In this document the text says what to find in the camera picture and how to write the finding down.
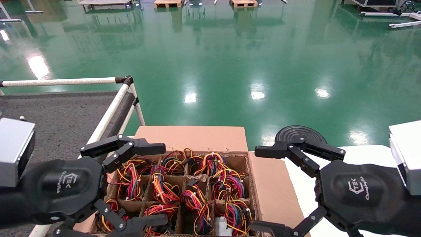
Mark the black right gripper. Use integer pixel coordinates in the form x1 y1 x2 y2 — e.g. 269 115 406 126
315 160 412 237

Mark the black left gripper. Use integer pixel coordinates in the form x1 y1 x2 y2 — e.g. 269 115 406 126
20 134 169 237

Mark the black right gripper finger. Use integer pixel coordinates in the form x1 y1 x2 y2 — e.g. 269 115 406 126
249 206 329 237
255 135 346 179

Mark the power supply with coloured wires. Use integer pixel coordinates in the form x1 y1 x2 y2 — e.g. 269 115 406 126
96 198 131 233
215 197 254 237
210 169 248 200
191 152 228 176
181 184 206 213
160 148 192 176
143 203 180 236
125 156 157 175
193 201 215 236
150 166 181 204
107 161 146 202

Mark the brown cardboard divider box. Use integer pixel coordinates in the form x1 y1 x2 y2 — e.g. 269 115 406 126
73 126 310 237

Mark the black round ribbed disc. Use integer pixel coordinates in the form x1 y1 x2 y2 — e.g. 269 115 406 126
275 125 328 147

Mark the dark padded bar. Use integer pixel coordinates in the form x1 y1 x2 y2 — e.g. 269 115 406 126
99 93 136 148

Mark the grey felt mat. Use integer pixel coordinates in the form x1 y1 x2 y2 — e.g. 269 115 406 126
0 92 132 237

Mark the wooden pallet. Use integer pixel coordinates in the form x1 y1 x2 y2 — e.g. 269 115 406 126
153 0 184 9
230 0 259 8

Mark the dark equipment cart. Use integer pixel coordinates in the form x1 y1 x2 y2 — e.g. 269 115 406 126
342 0 415 12

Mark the grey low platform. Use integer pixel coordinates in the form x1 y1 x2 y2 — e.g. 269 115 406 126
78 0 134 11

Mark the white metal stand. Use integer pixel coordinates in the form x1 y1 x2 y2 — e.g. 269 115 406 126
0 0 22 23
25 0 44 14

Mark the white pipe table frame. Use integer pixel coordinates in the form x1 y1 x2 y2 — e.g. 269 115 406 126
0 75 146 237

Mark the white metal floor frame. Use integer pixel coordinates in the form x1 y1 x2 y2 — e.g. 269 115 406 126
388 20 421 30
360 11 421 18

